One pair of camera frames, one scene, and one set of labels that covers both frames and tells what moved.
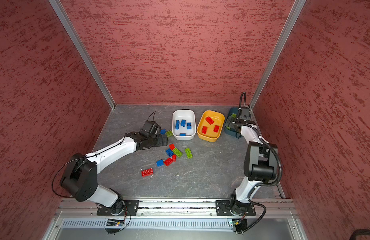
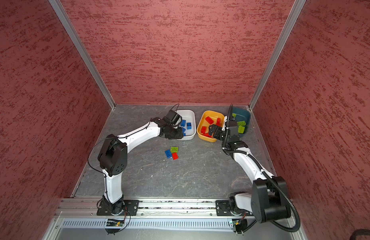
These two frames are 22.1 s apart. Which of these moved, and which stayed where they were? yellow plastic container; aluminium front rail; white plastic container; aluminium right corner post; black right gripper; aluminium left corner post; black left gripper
Moved: black right gripper; black left gripper
Stayed: white plastic container; aluminium front rail; yellow plastic container; aluminium left corner post; aluminium right corner post
